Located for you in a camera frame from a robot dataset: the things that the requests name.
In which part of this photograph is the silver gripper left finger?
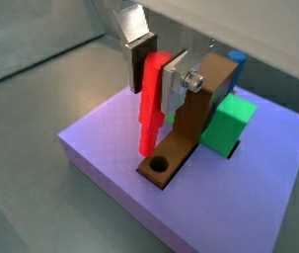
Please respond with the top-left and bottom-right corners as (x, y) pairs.
(92, 0), (157, 95)

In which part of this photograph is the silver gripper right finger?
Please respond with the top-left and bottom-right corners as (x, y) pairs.
(160, 32), (219, 115)

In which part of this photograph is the red peg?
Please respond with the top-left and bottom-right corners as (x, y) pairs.
(139, 51), (172, 157)

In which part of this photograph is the purple base board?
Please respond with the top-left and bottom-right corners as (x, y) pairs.
(58, 90), (299, 253)

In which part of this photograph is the left green block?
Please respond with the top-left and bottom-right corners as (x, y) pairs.
(164, 112), (175, 125)

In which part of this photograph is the green block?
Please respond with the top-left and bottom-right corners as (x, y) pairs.
(164, 112), (175, 125)
(199, 94), (256, 157)

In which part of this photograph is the blue hexagonal peg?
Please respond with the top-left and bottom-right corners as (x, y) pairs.
(227, 50), (248, 92)

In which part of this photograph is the right green block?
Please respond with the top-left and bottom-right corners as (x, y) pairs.
(199, 94), (256, 157)

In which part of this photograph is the brown L-shaped block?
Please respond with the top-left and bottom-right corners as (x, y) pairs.
(137, 52), (237, 190)

